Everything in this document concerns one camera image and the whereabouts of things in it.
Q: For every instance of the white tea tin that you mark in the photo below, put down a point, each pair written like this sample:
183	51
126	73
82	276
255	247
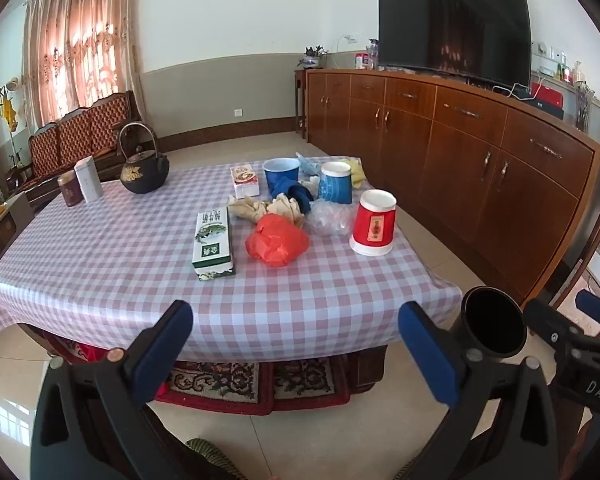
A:
88	179

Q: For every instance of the green white carton box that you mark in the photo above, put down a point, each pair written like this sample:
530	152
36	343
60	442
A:
212	252

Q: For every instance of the black flat television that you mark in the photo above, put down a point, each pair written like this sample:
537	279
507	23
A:
487	40

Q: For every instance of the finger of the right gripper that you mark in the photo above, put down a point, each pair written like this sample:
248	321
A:
548	323
589	304

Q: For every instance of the potted plant blue vase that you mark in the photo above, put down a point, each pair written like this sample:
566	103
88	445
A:
314	57

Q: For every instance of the yellow flower decoration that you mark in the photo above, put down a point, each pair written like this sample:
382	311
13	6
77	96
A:
9	114

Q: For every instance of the green striped slipper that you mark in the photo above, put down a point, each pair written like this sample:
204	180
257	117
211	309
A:
214	456

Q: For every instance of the dark red tea canister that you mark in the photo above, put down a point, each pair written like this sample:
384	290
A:
70	188

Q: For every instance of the red box on sideboard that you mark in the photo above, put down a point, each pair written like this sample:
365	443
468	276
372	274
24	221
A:
547	95

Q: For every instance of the yellow knitted cloth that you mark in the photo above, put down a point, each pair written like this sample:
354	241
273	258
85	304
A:
358	176

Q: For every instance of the pink patterned curtain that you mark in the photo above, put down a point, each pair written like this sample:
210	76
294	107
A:
76	52

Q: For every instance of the red white can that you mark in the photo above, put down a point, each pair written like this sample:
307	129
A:
361	61

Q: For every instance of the red patterned rug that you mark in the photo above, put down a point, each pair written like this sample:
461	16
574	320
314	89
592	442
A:
256	389

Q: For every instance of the red plastic bag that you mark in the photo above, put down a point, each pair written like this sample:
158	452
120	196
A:
276	241

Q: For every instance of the light blue face mask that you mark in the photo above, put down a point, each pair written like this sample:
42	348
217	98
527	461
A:
308	167

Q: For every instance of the black trash bin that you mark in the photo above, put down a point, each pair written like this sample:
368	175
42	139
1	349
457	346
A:
490	321

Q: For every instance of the red white small carton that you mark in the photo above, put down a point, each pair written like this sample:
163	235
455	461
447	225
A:
245	181

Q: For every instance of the wooden sofa bench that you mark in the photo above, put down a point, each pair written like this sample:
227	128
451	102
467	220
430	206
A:
87	131

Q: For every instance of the clear plastic bag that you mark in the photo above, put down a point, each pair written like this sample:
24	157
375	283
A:
328	218

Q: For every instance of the red paper cup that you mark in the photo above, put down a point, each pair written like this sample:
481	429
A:
374	224

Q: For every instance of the blue paper cup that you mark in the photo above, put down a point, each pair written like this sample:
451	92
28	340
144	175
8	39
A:
280	169
335	182

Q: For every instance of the dark blue cloth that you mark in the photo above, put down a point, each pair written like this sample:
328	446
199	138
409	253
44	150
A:
293	189

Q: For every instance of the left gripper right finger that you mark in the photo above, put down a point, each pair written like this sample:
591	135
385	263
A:
500	422

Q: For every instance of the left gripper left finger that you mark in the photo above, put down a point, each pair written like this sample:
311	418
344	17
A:
91	420

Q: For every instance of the wooden sideboard cabinet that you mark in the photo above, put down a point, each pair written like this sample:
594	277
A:
503	185

